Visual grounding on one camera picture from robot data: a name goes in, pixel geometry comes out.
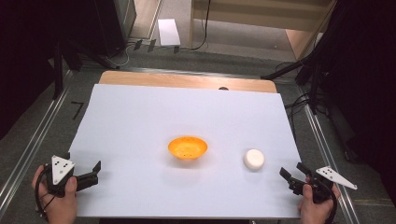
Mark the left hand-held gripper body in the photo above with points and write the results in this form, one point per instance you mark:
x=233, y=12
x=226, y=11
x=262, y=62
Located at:
x=59, y=174

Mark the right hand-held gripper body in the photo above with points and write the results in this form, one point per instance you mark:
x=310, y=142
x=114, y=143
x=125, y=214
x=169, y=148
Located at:
x=320, y=182

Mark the orange bowl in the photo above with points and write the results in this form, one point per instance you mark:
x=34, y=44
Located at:
x=187, y=147

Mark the person's right hand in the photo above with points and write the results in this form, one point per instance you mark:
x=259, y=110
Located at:
x=317, y=208

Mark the person's left hand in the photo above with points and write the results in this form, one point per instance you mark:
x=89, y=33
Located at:
x=59, y=202

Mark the black metal stand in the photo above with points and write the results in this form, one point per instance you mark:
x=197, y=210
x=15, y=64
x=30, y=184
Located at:
x=58, y=71
x=311, y=71

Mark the white table cover sheet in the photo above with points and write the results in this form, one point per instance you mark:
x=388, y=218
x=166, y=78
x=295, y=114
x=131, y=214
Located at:
x=186, y=118

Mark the wooden table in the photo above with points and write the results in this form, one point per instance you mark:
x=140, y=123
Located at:
x=186, y=81

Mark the dark cabinet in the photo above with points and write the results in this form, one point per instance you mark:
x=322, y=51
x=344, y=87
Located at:
x=115, y=25

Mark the white board on floor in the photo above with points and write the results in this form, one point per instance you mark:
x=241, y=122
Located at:
x=168, y=31

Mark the wooden shelf frame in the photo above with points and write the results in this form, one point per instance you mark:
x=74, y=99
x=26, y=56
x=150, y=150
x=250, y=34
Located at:
x=261, y=18

